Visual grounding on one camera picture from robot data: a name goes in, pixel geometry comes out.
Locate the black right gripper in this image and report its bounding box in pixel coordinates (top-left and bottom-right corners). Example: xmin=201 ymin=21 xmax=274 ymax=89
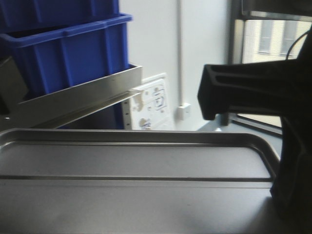
xmin=197 ymin=32 xmax=312 ymax=222

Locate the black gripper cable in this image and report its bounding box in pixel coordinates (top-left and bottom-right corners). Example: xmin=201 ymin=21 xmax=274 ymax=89
xmin=286 ymin=31 xmax=309 ymax=60

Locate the large blue crate left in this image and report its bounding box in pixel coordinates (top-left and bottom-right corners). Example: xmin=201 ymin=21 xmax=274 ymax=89
xmin=0 ymin=13 xmax=133 ymax=98

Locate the silver ribbed metal tray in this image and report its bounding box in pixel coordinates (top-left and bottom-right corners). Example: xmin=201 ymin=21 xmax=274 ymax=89
xmin=0 ymin=129 xmax=312 ymax=234

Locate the large blue crate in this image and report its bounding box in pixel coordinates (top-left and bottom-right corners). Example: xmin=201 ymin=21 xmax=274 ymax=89
xmin=0 ymin=13 xmax=133 ymax=98
xmin=0 ymin=0 xmax=119 ymax=31

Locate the white cardboard box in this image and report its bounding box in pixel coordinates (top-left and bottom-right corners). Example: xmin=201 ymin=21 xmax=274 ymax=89
xmin=130 ymin=73 xmax=175 ymax=131

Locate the window frame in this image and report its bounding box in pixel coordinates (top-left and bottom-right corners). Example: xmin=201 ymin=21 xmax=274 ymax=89
xmin=232 ymin=0 xmax=312 ymax=123

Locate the white wall socket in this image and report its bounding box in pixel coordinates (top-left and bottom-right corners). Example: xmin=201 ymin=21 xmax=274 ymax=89
xmin=176 ymin=103 xmax=191 ymax=121

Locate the large blue crate right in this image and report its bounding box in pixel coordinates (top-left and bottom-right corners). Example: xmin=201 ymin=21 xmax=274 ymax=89
xmin=0 ymin=0 xmax=119 ymax=31

